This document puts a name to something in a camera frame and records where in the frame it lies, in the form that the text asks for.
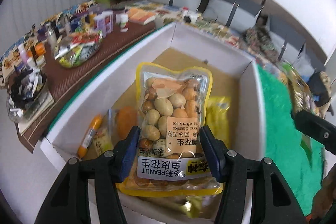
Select green clear snack bag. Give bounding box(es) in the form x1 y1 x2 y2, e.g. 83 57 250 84
282 63 319 121

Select orange sausage stick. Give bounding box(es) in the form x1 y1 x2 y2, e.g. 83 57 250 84
77 114 103 159

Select orange clear bread bag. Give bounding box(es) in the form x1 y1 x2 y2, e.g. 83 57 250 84
92 106 138 156

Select yellow peanut bag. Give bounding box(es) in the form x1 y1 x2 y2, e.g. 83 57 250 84
117 63 223 197

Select gold dark nuts bag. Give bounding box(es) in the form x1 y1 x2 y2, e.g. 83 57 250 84
165 194 222 219

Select long yellow snack bag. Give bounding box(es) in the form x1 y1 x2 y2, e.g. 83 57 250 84
206 96 231 148

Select clear bag of snacks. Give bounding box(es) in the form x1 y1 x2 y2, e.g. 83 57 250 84
54 31 103 68

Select person's right hand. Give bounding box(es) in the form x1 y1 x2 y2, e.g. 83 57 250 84
311 165 336 219

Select green embroidered cloth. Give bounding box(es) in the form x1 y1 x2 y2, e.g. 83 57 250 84
258 65 323 215

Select black clothing pile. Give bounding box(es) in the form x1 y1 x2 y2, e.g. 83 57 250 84
307 71 334 119

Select white cardboard storage box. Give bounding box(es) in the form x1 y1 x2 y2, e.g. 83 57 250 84
39 21 267 222

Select grey pillow right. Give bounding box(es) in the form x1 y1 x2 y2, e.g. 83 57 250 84
266 15 305 64

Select dark floral folded cloth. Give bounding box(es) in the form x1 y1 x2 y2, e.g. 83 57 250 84
242 15 279 63

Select brown side table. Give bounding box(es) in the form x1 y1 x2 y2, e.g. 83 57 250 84
6 23 155 152

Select grey pillow middle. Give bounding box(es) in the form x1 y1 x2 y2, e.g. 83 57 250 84
203 0 262 32

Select orange book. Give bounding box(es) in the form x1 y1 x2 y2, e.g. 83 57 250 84
127 7 156 26

